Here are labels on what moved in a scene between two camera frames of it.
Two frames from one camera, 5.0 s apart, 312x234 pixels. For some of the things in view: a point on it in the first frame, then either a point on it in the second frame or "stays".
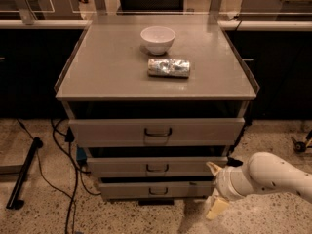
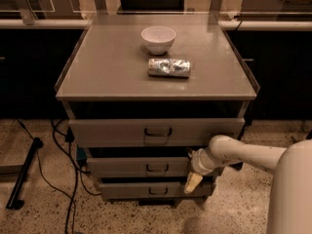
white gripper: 223,183 to 197,163
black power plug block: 233,162 stays
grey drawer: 153,167 stays
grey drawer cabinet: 152,101 stays
